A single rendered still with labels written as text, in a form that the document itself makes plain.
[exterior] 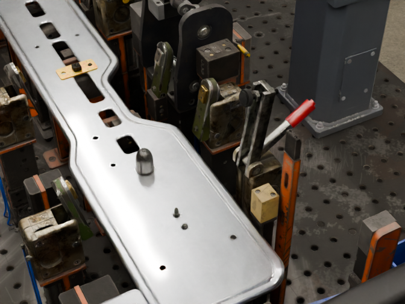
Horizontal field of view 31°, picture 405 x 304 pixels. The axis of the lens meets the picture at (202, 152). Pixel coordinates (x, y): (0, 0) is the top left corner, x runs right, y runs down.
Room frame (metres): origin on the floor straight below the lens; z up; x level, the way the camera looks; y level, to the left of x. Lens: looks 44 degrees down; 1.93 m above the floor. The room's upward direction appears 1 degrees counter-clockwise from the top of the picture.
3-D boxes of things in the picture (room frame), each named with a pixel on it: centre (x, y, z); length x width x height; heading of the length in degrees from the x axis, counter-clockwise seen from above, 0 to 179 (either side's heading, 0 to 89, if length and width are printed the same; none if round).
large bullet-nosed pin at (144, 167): (0.93, 0.10, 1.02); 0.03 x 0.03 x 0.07
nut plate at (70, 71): (1.23, 0.26, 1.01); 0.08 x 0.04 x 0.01; 119
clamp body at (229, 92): (1.07, -0.04, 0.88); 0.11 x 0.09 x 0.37; 118
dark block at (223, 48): (1.13, -0.03, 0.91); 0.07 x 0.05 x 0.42; 118
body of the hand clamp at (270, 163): (0.90, -0.10, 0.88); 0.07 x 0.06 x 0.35; 118
